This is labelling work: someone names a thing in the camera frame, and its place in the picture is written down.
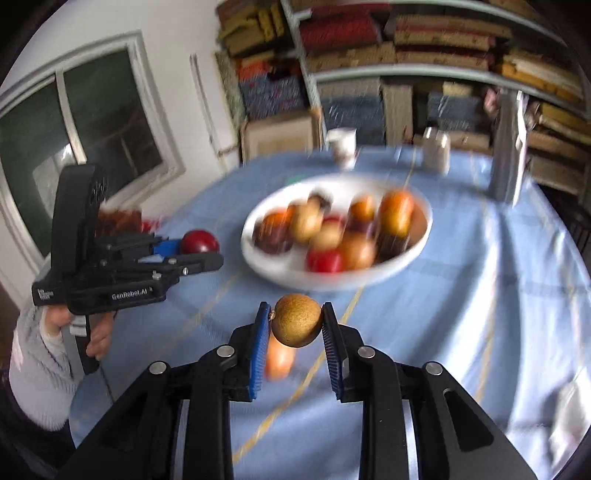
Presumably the white paper cup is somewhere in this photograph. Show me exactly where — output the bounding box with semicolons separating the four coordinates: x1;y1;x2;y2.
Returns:
325;128;358;171

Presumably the white oval plate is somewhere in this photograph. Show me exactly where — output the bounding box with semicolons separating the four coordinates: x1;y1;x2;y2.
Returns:
241;174;434;291

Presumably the pale wooden picture frame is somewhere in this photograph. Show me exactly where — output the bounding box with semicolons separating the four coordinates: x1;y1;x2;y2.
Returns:
240;110;322;162

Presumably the dark purple passion fruit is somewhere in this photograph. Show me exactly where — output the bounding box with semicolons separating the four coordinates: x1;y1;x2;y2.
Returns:
376;233;411;264
253;227;294;254

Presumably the brown plush toy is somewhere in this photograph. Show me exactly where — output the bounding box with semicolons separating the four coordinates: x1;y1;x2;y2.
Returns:
97;208;144;236

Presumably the small brown pear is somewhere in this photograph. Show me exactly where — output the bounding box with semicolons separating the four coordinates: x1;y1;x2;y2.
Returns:
271;294;322;348

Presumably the pale orange round citrus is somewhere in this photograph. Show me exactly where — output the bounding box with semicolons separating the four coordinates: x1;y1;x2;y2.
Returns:
264;337;296;380

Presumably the golden brown pear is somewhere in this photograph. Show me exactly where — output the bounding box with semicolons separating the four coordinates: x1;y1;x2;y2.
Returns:
337;231;377;271

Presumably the small mandarin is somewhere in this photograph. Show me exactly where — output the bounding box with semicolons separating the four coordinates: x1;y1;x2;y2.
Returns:
263;210;294;230

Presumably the white crumpled cloth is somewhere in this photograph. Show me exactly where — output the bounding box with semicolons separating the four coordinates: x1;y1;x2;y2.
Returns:
551;378;587;462

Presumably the person's left hand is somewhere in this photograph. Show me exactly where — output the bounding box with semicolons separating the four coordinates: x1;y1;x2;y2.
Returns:
46;307;114;361

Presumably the pale yellow pear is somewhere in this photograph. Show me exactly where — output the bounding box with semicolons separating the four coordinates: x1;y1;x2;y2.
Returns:
288;203;324;244

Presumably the white leaning board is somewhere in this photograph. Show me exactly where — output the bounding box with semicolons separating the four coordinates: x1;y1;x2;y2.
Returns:
189;53;241;167

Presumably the stack of flat woven boxes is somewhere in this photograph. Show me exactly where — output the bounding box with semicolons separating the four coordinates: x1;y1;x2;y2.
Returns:
295;0;587;190

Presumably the grey marbled slab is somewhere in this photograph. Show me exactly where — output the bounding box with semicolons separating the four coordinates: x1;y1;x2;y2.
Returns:
215;50;247;134

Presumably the blue checked tablecloth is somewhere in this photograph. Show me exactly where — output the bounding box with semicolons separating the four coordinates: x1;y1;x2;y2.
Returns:
69;145;585;480

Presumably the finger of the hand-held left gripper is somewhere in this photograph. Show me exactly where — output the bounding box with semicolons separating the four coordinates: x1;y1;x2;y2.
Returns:
134;253;225;287
99;231;185;263

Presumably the grey metal shelf rack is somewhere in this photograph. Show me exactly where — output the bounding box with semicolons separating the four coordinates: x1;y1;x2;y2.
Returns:
281;0;591;195

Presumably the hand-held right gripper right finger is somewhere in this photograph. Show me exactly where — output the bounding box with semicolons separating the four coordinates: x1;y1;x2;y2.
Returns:
322;302;539;480

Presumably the white drink can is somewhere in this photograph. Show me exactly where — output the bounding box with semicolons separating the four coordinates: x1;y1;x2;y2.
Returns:
422;127;452;175

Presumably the white framed window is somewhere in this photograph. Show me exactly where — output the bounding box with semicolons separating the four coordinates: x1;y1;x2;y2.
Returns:
0;31;185;296

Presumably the pile of patterned boxes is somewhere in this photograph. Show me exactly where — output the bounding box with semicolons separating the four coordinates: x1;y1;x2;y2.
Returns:
216;0;319;121

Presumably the person's left forearm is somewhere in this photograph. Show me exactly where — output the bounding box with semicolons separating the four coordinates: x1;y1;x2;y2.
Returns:
9;305;79;430

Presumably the silver metal bottle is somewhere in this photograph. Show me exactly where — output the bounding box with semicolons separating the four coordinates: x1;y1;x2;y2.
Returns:
488;90;529;206

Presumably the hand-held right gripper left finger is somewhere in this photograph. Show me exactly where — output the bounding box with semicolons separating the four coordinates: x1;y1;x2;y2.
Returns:
55;302;272;480

